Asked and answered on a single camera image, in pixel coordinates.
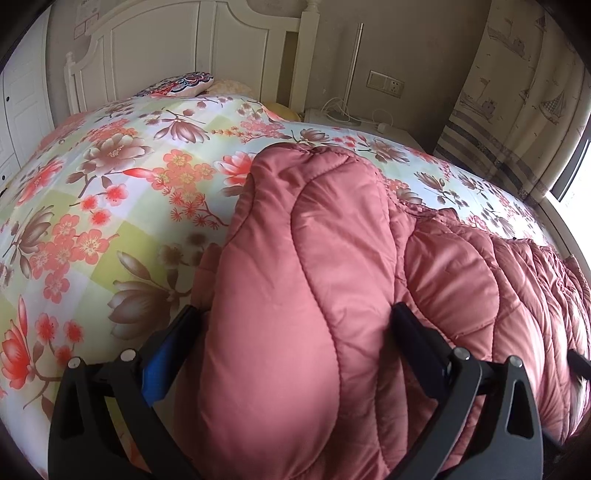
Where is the white wooden headboard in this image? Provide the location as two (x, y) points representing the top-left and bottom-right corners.
(64, 0), (320, 114)

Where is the yellow pillow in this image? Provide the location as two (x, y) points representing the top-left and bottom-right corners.
(263, 102), (301, 122)

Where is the white bedside table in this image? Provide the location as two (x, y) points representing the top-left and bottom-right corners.
(304, 109), (424, 152)

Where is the window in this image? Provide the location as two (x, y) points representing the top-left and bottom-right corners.
(538, 127), (591, 281)

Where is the cream patterned curtain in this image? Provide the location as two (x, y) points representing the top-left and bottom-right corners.
(435, 1), (590, 204)

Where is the pale peach pillow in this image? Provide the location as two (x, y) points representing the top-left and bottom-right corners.
(204, 80), (256, 99)

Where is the white wardrobe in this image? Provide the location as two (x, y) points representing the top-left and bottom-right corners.
(1, 10), (54, 188)

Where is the pink quilted comforter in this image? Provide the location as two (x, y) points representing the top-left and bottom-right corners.
(174, 144), (590, 479)

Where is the colourful patterned cushion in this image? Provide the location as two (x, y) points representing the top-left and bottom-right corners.
(135, 71), (214, 98)

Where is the silver lamp pole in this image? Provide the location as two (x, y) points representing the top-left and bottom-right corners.
(344, 22), (365, 118)

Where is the wall power socket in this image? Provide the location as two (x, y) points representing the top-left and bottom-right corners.
(366, 70), (405, 98)

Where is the floral bed sheet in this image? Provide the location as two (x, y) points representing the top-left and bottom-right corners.
(0, 94), (555, 478)

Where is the white cable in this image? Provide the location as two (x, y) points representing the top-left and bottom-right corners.
(320, 95), (394, 133)

